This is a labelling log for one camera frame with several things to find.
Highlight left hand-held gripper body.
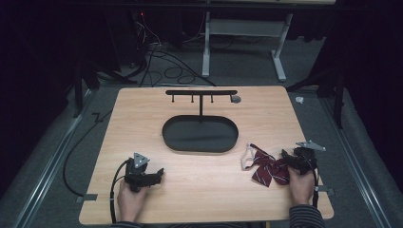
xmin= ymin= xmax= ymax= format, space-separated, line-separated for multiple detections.
xmin=124 ymin=152 xmax=151 ymax=193

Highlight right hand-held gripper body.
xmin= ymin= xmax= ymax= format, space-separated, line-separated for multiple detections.
xmin=292 ymin=140 xmax=327 ymax=176

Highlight dark red striped bow tie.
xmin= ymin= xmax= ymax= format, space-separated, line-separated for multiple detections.
xmin=240 ymin=142 xmax=291 ymax=188

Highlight person's right hand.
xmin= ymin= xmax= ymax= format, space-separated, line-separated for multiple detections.
xmin=287 ymin=165 xmax=316 ymax=206

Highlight grey tape strip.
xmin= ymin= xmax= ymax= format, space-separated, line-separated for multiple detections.
xmin=316 ymin=185 xmax=336 ymax=197
xmin=75 ymin=193 xmax=99 ymax=204

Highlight black hook rack with tray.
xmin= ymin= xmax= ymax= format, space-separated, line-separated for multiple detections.
xmin=162 ymin=89 xmax=242 ymax=154

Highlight black metal stand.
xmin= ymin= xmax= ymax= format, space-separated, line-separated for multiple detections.
xmin=71 ymin=60 xmax=138 ymax=120
xmin=285 ymin=67 xmax=346 ymax=130

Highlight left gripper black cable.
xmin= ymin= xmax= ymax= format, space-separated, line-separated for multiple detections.
xmin=109 ymin=159 xmax=131 ymax=224

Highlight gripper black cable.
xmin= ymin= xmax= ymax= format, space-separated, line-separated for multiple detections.
xmin=109 ymin=159 xmax=131 ymax=224
xmin=311 ymin=162 xmax=320 ymax=209

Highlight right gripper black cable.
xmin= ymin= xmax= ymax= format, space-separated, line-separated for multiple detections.
xmin=311 ymin=162 xmax=320 ymax=209

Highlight grey metal floor rail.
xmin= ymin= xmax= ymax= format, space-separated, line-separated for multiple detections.
xmin=12 ymin=89 xmax=93 ymax=228
xmin=317 ymin=96 xmax=393 ymax=228

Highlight long black floor cable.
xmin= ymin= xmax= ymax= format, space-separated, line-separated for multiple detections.
xmin=62 ymin=109 xmax=112 ymax=198

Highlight tangle of black floor cables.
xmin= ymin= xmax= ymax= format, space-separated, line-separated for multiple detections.
xmin=130 ymin=12 xmax=218 ymax=87

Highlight white metal desk frame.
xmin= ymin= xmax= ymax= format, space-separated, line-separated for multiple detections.
xmin=201 ymin=11 xmax=295 ymax=83

